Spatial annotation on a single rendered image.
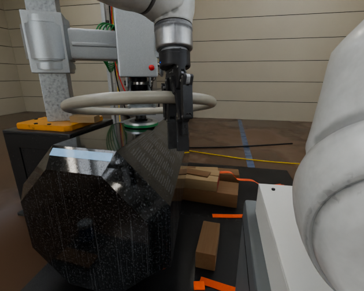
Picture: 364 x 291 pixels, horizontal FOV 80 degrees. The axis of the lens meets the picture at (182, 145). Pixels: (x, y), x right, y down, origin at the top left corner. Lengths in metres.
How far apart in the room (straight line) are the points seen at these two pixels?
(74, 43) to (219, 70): 4.61
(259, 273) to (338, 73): 0.35
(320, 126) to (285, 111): 6.17
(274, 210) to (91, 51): 1.77
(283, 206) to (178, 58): 0.38
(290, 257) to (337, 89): 0.26
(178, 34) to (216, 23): 5.72
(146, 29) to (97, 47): 0.72
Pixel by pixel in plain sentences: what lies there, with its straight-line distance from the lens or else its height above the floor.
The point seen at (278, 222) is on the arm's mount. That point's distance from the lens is 0.44.
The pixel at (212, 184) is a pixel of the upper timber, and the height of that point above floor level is 0.22.
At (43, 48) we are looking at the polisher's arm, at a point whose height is 1.32.
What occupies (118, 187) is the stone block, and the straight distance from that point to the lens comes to 0.94.
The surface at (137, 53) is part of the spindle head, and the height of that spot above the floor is 1.25.
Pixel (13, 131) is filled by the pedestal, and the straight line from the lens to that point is 2.05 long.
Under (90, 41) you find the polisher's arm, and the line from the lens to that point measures 1.98.
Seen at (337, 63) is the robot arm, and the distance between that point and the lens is 0.21.
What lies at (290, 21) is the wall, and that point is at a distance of 6.38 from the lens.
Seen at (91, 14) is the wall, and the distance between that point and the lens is 7.37.
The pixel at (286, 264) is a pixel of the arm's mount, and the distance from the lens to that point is 0.37.
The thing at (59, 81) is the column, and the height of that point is 1.09.
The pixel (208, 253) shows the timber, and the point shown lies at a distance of 1.43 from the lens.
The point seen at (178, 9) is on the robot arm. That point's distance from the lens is 0.55.
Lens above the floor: 1.13
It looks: 18 degrees down
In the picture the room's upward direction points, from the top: straight up
